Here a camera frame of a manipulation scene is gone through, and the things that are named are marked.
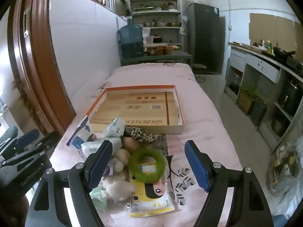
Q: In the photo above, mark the yellow cartoon tissue packet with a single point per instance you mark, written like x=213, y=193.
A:
x=151, y=201

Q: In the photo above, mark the person's left forearm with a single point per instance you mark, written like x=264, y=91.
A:
x=14, y=212

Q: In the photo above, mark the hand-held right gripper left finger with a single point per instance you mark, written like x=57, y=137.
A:
x=99, y=166

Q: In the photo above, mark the round stool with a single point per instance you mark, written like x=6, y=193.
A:
x=200, y=67

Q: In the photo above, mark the blue water jug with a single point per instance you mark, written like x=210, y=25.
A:
x=130, y=37

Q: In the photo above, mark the green planter crate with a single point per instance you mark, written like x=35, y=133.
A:
x=259, y=113

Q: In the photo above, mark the yellow oil bottle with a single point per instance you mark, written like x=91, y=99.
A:
x=269, y=46

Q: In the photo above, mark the dark green canister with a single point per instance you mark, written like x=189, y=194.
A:
x=291, y=97

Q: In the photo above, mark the leopard print scrunchie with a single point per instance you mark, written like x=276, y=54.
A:
x=142, y=134

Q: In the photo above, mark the white kitchen counter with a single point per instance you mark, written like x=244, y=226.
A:
x=260, y=63

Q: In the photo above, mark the clear plastic bag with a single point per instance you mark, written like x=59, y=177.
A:
x=286, y=170

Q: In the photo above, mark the white plush bear pink hat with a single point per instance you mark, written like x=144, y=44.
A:
x=116, y=189

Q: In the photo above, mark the shallow cardboard box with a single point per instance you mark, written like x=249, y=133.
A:
x=142, y=108

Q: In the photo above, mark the black refrigerator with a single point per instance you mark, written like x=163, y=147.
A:
x=203, y=35

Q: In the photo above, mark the low green bench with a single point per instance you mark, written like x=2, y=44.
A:
x=165, y=56

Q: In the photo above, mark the cardboard wall sheet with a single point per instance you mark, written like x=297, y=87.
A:
x=272, y=28

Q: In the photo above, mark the blue white wipes packet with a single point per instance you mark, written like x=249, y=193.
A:
x=78, y=139

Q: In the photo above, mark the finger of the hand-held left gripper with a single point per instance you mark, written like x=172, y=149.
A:
x=8, y=134
x=29, y=136

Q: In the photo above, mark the peach soft ball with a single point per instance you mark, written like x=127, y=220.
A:
x=130, y=143

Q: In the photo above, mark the white plush bear purple dress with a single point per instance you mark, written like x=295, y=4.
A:
x=122, y=157

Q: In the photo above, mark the wooden planter crate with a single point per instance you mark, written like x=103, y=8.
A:
x=245, y=104

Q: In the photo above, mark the black wok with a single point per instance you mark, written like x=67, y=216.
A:
x=281, y=52

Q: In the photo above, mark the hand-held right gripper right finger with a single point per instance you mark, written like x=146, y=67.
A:
x=196, y=167

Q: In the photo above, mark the brown wooden door frame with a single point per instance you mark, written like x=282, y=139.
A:
x=40, y=52

